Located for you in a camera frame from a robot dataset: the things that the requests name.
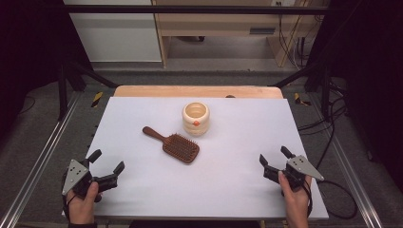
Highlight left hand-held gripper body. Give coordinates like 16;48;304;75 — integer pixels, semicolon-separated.
61;158;120;202

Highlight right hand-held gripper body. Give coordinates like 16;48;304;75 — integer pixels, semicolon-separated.
262;154;325;193

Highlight brown wooden hairbrush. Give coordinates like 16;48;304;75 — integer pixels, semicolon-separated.
142;125;201;164

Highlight cream ribbed ceramic cup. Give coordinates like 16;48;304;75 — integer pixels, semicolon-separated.
182;101;211;138

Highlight person's left hand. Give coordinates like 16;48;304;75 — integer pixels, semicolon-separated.
66;180;105;225

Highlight person's right hand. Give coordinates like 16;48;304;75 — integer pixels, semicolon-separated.
278;170;314;220

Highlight yellow black striped tape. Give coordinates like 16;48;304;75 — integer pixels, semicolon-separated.
90;91;105;109
293;92;312;107

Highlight black curtain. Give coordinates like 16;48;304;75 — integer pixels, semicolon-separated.
0;0;93;137
307;0;403;186

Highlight white cabinet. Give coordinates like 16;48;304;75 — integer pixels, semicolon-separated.
62;0;163;64

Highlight light wooden desk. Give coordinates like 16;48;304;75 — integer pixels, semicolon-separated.
151;0;321;68

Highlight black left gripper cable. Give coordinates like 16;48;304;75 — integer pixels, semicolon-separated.
61;172;78;221

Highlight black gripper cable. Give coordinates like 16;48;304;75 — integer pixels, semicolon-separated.
61;172;78;221
302;179;359;220

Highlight aluminium floor rail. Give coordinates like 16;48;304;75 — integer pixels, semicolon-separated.
0;93;83;228
307;93;385;228

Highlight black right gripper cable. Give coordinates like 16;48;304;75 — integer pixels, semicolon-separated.
302;179;359;220

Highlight black floor cables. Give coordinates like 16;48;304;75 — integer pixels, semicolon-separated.
297;79;350;170

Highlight black frame post with brace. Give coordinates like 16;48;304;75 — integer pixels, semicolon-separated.
57;60;119;122
271;62;333;122

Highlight hanging black cables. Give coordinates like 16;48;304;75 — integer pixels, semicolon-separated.
277;2;307;70

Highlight black horizontal frame bar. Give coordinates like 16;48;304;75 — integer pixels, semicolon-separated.
62;4;331;15

